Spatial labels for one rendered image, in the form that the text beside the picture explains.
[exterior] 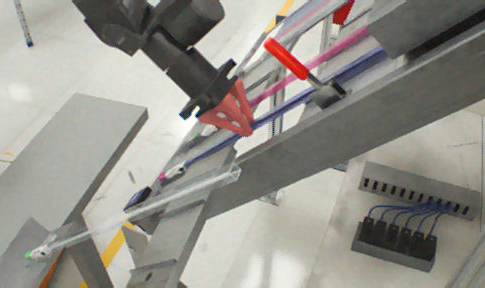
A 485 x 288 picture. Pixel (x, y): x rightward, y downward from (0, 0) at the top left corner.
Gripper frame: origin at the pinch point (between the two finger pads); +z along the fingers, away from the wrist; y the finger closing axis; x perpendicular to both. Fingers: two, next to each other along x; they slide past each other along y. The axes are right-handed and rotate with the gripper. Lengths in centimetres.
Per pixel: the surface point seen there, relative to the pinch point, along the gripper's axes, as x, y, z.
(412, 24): -31.4, -5.8, -2.8
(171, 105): 120, 96, 6
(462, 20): -35.6, -5.8, -0.6
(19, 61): 192, 100, -73
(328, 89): -19.7, -6.9, -1.7
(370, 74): -22.8, -3.0, 0.8
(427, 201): -2.2, 20.4, 42.3
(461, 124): -5, 53, 49
